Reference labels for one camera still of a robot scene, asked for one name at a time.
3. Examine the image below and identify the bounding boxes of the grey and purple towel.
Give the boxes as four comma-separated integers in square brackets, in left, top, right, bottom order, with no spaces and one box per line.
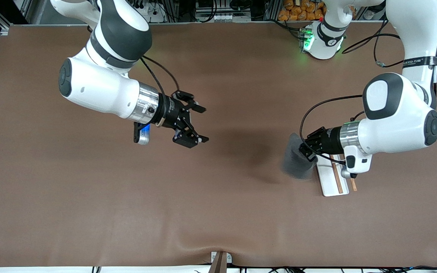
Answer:
[281,133,318,180]

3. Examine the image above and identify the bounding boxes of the white towel rack base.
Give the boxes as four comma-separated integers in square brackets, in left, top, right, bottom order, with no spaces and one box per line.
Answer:
[315,152,350,197]

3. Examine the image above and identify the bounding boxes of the white power strip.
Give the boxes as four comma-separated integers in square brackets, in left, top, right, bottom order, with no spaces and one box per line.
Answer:
[143,3,166,23]

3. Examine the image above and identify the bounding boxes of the brown table mat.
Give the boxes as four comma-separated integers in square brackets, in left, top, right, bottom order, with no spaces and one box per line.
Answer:
[0,22,437,268]

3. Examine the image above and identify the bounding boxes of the orange snack bags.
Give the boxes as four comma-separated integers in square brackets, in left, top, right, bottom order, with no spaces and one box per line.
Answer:
[278,0,327,22]

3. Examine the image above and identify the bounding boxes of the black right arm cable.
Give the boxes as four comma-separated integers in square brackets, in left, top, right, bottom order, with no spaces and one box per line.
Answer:
[140,55,181,96]

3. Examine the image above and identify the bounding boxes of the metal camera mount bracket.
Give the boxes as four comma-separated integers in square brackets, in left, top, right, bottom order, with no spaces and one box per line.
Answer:
[210,251,233,273]

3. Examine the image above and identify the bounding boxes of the aluminium frame profile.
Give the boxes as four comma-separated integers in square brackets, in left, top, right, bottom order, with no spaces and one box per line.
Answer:
[0,0,33,35]

